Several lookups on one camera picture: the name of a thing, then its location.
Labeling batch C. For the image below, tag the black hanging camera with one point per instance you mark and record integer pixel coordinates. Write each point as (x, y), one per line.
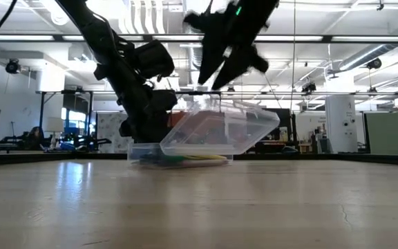
(374, 63)
(12, 66)

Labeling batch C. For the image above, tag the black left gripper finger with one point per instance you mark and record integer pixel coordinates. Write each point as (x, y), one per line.
(155, 128)
(133, 129)

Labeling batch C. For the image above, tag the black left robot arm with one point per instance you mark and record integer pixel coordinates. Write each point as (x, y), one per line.
(92, 31)

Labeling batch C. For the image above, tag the clear plastic supply box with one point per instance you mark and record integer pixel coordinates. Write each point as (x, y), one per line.
(143, 150)

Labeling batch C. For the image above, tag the yellow pencil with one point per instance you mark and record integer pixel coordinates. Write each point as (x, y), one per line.
(206, 157)

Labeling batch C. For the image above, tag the white table lamp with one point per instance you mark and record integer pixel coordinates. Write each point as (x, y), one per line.
(54, 125)

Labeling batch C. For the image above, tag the green partition panel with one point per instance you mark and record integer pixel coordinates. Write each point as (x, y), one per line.
(389, 133)

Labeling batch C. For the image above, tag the floral partition panel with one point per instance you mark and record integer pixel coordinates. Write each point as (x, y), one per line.
(111, 133)

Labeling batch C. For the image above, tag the person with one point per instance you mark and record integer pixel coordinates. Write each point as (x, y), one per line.
(36, 136)

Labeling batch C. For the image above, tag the black overhead frame beam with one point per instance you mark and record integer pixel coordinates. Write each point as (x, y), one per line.
(323, 38)

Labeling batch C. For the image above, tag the white cylindrical column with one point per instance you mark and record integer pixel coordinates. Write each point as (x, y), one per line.
(340, 124)

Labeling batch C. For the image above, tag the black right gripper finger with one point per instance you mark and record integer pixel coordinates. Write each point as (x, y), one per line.
(211, 58)
(235, 67)

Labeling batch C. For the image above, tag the clear plastic box lid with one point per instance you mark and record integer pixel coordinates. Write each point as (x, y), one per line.
(226, 128)

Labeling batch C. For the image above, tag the green marker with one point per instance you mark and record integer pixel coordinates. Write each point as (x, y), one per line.
(175, 159)

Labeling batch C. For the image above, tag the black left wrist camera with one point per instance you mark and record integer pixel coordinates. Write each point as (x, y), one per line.
(154, 58)

